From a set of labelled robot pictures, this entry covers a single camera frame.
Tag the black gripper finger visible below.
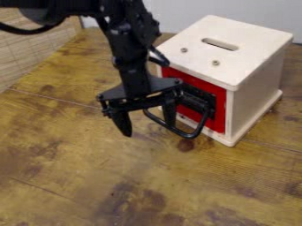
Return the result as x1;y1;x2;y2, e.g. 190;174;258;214
162;92;179;127
108;109;133;137

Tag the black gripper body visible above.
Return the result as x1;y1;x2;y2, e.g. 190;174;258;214
96;56;183;114

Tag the red drawer front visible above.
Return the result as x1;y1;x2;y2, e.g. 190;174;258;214
161;67;227;133

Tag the black metal drawer handle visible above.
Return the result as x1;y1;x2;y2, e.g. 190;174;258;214
143;84;217;139

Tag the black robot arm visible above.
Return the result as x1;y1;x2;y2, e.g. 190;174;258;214
0;0;185;137

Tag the white wooden box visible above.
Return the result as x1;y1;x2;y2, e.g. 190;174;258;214
157;15;293;147

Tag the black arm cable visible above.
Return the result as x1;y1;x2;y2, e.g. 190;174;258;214
146;45;171;68

